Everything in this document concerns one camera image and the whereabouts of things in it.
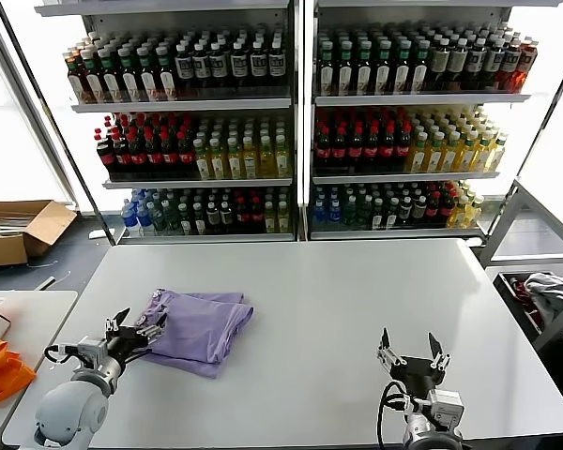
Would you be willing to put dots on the short grey floor strip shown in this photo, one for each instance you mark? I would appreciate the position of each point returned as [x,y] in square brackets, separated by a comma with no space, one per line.
[47,281]

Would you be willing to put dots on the red tea bottle white cap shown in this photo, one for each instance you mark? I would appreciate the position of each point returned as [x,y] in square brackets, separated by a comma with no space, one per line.
[528,62]
[75,79]

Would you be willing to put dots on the orange fabric bag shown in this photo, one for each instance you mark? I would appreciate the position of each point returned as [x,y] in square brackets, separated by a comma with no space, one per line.
[4,374]

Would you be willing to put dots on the dark bottle pale label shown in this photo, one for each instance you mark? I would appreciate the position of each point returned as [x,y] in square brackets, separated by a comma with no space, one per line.
[392,214]
[186,221]
[199,221]
[378,214]

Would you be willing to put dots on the dark slanted metal post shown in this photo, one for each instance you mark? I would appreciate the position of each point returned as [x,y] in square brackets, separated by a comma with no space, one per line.
[56,123]

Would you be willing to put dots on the dark bottle blue white label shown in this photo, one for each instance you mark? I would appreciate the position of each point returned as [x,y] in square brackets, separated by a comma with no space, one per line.
[277,64]
[184,67]
[202,65]
[238,64]
[258,64]
[511,60]
[495,60]
[476,60]
[219,65]

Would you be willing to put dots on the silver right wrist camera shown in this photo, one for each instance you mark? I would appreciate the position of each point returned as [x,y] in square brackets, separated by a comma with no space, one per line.
[445,405]

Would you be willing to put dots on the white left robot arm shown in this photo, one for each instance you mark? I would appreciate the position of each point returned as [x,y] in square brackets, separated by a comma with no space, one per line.
[70,412]

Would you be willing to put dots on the grey metal shelf unit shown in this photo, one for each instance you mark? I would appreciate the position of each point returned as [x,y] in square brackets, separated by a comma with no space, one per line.
[403,98]
[192,103]

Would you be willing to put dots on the small yellow juice bottle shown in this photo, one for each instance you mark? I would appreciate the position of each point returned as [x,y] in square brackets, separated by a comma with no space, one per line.
[460,212]
[270,219]
[283,219]
[475,211]

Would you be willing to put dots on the white foam strips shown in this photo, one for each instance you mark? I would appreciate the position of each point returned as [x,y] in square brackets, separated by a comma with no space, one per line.
[9,226]

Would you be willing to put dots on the dark red garment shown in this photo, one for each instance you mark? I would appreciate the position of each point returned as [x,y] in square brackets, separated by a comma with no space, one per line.
[521,287]

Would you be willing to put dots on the dark tea bottle green cap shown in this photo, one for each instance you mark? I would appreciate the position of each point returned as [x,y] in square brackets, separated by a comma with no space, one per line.
[383,74]
[167,79]
[94,81]
[130,81]
[364,74]
[421,73]
[402,74]
[345,74]
[327,74]
[148,79]
[111,81]

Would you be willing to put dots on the green soda bottle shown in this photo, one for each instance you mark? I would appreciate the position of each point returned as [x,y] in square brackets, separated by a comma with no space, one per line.
[365,212]
[159,219]
[350,212]

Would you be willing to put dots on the dark bottle beige label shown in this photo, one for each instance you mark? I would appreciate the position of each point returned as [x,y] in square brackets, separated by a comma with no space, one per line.
[442,62]
[459,61]

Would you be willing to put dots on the blue water bottle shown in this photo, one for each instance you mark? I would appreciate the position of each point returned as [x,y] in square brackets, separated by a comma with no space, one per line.
[144,217]
[334,212]
[130,217]
[320,212]

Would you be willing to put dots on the yellow juice bottle green label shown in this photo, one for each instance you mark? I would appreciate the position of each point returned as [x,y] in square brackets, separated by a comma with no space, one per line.
[219,163]
[283,160]
[203,163]
[235,162]
[467,154]
[483,154]
[497,156]
[435,156]
[419,156]
[267,160]
[451,156]
[250,160]

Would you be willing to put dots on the small cola bottle red cap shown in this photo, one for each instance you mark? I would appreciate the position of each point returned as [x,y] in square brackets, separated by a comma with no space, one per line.
[257,214]
[447,205]
[243,214]
[433,205]

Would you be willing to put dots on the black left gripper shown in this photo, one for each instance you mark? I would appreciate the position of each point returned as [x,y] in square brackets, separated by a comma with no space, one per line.
[126,342]

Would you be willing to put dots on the small dark bottle white cap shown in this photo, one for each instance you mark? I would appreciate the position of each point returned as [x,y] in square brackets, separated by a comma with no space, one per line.
[406,209]
[420,207]
[213,215]
[227,214]

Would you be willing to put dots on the open cardboard box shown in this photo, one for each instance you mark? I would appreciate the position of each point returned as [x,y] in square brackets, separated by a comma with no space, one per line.
[51,219]

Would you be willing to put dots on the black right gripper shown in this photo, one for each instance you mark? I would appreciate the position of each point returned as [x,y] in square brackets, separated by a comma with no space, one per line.
[417,372]

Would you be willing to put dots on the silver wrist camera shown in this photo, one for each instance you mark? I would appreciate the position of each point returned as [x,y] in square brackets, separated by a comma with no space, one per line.
[445,405]
[93,349]

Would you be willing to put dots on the grey metal frame cart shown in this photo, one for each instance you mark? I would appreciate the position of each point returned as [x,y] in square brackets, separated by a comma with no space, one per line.
[497,229]

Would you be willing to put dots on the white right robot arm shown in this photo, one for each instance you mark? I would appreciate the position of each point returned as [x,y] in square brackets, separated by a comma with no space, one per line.
[422,431]

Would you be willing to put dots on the purple printed T-shirt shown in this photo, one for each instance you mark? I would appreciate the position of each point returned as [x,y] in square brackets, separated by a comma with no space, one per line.
[202,328]

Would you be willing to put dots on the grey crumpled garment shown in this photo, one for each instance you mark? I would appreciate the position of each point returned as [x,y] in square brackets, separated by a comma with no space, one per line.
[549,289]

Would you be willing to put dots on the small white floor object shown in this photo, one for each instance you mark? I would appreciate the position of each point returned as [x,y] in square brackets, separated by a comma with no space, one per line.
[96,233]

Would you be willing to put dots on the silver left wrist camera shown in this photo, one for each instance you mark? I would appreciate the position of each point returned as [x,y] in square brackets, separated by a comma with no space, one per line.
[93,349]

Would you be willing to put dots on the black storage bin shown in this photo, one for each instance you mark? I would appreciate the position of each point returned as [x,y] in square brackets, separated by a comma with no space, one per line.
[511,299]

